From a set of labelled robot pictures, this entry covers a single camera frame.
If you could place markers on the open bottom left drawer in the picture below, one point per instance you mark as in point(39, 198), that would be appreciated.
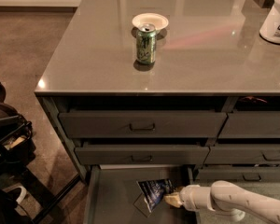
point(112, 193)

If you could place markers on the top left grey drawer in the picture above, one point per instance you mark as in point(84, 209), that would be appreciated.
point(141, 124)

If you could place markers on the middle right grey drawer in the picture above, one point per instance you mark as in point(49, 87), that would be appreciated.
point(244, 154)

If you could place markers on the grey counter cabinet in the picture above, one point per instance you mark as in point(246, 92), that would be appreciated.
point(209, 58)

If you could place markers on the top right grey drawer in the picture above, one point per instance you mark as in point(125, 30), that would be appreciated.
point(252, 124)

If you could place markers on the white plastic tub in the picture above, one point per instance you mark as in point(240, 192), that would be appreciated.
point(270, 29)

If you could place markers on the bottom right grey drawer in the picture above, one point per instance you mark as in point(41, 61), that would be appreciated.
point(255, 174)

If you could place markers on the blue chip bag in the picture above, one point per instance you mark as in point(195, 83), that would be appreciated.
point(154, 191)

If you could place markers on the green soda can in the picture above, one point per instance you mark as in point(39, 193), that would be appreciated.
point(146, 44)

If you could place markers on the grey drawer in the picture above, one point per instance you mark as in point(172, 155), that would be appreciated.
point(141, 154)
point(255, 174)
point(244, 154)
point(141, 124)
point(252, 124)

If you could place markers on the grey square card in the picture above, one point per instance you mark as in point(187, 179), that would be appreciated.
point(142, 205)

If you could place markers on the middle left grey drawer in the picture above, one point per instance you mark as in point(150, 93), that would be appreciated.
point(141, 154)

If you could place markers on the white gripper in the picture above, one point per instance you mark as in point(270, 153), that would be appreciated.
point(188, 197)

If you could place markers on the white paper bowl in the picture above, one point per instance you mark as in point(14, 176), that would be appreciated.
point(158, 21)

